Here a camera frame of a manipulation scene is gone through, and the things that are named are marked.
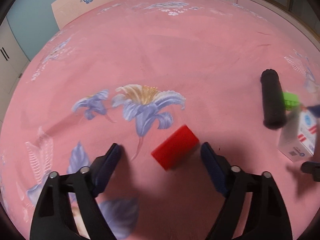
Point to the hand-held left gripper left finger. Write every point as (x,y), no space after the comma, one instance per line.
(107,160)

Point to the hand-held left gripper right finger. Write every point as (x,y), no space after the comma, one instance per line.
(212,162)

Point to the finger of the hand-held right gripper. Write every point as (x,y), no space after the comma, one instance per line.
(315,110)
(311,168)

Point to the small white printed carton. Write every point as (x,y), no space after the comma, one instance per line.
(300,137)

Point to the red block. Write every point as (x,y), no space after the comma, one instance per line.
(175,147)

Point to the green ribbed plastic piece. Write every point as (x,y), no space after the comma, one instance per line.
(290,100)

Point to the black cylinder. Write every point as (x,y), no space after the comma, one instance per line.
(273,98)

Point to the pink floral blanket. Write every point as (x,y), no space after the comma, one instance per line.
(162,67)

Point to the white wardrobe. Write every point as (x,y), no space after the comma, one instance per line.
(10,55)

